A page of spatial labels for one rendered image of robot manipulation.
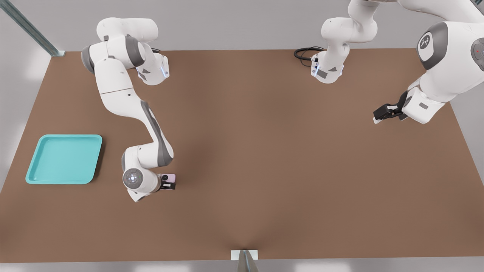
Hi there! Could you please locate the black cable loop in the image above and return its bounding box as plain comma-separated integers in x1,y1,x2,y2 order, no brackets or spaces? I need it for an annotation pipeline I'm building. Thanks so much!
294,46,326,67

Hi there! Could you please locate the pale blue-green tray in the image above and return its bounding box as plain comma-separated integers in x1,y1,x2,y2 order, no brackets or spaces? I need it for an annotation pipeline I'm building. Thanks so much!
25,134,103,185

